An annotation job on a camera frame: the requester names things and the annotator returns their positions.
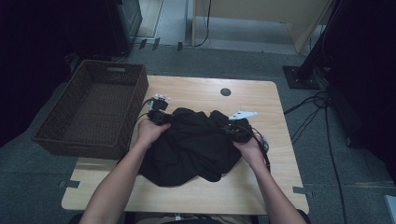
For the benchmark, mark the brown wicker basket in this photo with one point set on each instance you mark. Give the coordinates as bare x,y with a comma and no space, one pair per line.
93,118

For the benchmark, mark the black pants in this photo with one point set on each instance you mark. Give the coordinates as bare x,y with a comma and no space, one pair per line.
193,149

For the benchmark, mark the pale box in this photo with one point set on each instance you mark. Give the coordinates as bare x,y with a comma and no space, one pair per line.
391,211

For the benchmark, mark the person's left hand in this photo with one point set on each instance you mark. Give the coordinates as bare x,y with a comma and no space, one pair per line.
149,132

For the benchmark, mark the dark floor tape strip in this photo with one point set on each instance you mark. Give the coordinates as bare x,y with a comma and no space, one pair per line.
180,46
156,44
142,43

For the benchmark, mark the black metal stand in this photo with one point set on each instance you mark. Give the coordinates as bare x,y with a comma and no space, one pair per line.
300,77

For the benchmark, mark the dark cabinet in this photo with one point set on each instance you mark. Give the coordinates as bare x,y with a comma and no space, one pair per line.
127,21

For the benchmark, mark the dark curtain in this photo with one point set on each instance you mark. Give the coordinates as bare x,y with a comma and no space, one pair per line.
367,62
31,46

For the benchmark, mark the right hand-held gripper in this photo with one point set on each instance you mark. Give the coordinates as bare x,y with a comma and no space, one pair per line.
243,132

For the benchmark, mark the black chair armrest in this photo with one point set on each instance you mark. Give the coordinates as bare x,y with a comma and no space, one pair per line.
75,219
306,217

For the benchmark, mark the person's right hand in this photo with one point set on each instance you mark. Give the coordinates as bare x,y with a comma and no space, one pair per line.
252,152

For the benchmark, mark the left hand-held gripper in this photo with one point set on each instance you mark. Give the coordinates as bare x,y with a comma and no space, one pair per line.
158,113

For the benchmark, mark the person's lap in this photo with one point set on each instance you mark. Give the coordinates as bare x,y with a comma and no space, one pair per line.
186,221

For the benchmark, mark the black table grommet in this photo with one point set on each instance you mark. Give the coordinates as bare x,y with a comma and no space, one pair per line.
225,92

